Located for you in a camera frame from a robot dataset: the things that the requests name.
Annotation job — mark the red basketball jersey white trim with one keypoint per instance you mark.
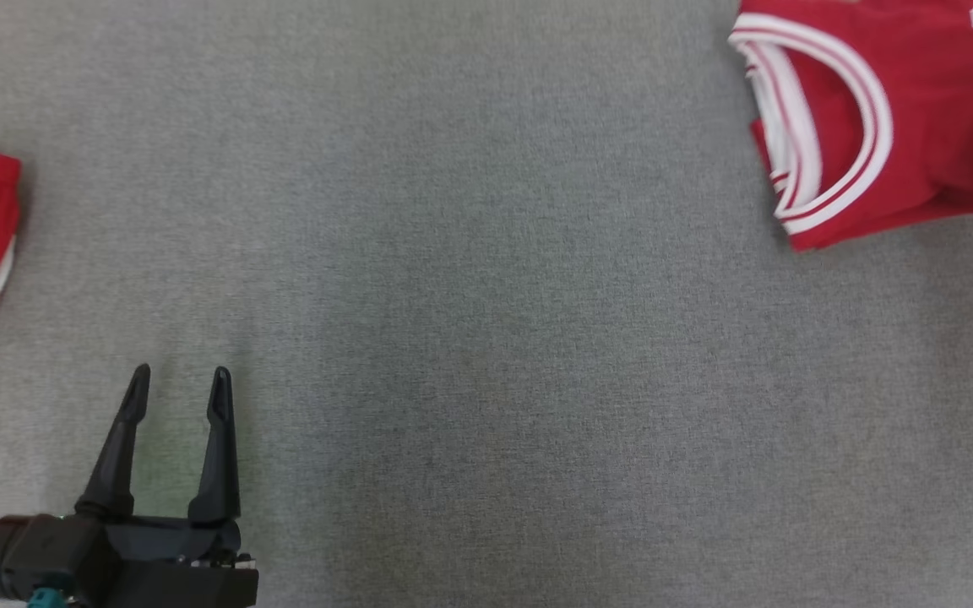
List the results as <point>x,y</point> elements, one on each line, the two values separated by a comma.
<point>917,67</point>

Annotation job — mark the grey fabric sofa cushion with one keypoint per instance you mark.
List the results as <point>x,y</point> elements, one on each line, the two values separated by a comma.
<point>453,295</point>

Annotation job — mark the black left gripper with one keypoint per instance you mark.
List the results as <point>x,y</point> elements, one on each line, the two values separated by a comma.
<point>174,566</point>

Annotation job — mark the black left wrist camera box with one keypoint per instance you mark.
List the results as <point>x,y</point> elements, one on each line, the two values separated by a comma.
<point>30,557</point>

